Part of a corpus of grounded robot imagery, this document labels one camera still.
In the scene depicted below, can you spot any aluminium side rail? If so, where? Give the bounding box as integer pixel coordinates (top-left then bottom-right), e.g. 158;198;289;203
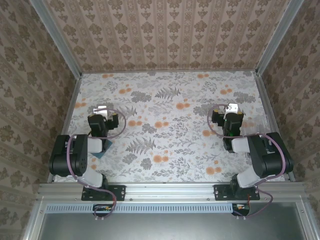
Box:
252;71;296;183
46;72;83;183

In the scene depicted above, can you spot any grey slotted cable duct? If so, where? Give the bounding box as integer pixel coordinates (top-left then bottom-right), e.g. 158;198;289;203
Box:
46;202;235;214

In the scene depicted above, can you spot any floral patterned table mat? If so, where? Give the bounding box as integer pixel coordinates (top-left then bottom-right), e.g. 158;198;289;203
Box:
52;71;288;184

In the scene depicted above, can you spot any black controller board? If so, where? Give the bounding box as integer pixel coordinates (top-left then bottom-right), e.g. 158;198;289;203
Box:
92;203;114;218
231;202;251;217

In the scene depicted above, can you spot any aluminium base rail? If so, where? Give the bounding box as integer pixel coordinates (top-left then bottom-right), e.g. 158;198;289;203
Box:
37;182;307;201

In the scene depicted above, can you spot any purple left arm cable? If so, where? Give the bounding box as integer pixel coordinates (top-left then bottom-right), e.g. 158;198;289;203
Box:
66;106;127;222

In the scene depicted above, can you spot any grey sheet metal panel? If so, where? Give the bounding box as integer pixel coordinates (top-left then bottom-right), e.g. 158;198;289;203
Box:
37;202;311;240

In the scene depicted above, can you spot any teal leather card holder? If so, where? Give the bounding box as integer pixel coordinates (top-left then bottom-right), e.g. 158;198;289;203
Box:
90;139;114;160

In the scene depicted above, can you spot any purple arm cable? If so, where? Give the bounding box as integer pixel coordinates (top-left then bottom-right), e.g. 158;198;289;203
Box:
66;106;127;222
207;103;288;221

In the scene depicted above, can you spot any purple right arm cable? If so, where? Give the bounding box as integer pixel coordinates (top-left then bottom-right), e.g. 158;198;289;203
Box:
207;103;288;221

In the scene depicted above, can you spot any aluminium corner post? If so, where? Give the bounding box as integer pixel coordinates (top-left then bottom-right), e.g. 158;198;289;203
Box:
255;0;305;76
29;0;83;78

